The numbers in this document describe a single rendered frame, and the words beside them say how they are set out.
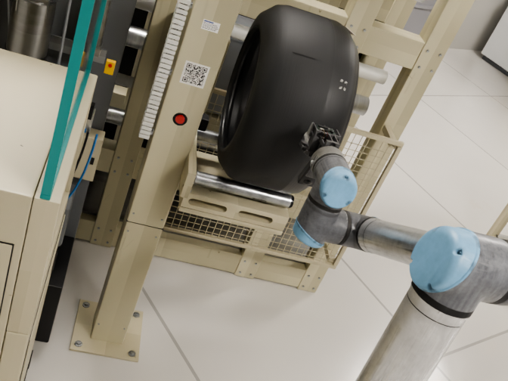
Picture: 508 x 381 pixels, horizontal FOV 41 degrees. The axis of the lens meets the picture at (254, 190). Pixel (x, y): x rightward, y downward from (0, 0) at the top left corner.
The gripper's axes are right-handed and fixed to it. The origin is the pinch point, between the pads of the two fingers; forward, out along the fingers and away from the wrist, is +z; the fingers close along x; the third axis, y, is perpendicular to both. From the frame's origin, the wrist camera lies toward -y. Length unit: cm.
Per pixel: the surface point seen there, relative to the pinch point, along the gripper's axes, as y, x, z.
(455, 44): -51, -308, 563
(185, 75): 0.1, 36.7, 21.1
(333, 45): 23.2, -1.3, 15.5
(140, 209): -52, 37, 28
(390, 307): -113, -107, 94
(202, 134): -27, 22, 45
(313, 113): 6.0, 1.0, 2.1
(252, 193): -30.9, 5.0, 17.3
